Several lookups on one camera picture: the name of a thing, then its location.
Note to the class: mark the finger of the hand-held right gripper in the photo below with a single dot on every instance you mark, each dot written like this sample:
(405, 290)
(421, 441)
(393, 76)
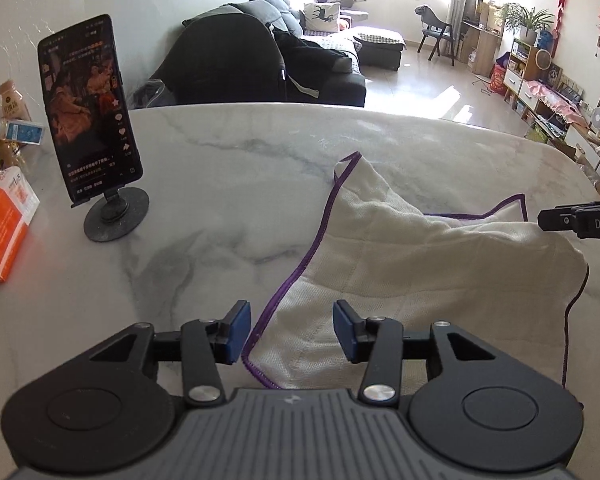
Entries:
(560, 221)
(595, 205)

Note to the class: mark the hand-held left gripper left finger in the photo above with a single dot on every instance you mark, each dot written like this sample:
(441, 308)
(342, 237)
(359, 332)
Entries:
(240, 331)

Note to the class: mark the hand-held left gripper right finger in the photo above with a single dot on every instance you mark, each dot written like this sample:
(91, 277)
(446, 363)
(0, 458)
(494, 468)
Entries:
(342, 331)

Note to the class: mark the white towel purple trim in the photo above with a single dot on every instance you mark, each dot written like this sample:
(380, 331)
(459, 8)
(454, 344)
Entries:
(405, 260)

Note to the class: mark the small white standing fan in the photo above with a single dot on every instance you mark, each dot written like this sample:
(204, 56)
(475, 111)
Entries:
(596, 116)

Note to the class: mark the pink cloth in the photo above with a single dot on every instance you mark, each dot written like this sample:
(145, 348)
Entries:
(555, 97)

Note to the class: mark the white low cabinet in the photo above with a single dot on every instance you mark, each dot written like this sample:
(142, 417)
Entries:
(512, 80)

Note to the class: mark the red gift bag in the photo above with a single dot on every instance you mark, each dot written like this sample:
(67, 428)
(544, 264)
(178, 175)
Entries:
(497, 80)

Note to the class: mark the black round phone stand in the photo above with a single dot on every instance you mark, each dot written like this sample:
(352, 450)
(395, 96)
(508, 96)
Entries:
(115, 222)

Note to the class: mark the wooden open shelf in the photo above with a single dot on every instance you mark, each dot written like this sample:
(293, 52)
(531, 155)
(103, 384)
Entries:
(520, 55)

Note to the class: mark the wooden desk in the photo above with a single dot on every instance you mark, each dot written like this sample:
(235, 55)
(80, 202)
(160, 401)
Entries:
(482, 45)

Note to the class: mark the potted green plant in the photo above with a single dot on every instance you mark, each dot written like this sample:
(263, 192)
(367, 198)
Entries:
(525, 17)

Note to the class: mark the wooden chair dark seat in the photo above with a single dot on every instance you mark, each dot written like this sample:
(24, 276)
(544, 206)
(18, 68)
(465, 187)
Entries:
(437, 32)

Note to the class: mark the checkered sofa throw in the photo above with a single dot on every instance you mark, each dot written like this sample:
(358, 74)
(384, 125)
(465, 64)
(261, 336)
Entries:
(377, 36)

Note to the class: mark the orange tissue box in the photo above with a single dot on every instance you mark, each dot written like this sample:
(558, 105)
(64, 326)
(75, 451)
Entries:
(0, 230)

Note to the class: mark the black smartphone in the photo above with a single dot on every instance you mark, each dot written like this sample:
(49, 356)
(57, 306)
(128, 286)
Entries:
(87, 110)

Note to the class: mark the black chair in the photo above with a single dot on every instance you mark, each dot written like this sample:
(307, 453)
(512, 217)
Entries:
(220, 60)

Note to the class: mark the black jacket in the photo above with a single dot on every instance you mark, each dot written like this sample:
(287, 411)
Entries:
(310, 55)

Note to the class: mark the white deer print pillow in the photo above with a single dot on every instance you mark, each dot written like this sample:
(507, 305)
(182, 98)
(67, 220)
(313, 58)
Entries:
(322, 17)

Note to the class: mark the dark grey sofa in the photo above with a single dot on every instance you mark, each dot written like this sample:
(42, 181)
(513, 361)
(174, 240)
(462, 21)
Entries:
(275, 10)

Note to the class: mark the beige drink bottle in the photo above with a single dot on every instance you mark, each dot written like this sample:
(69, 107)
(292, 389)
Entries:
(10, 102)

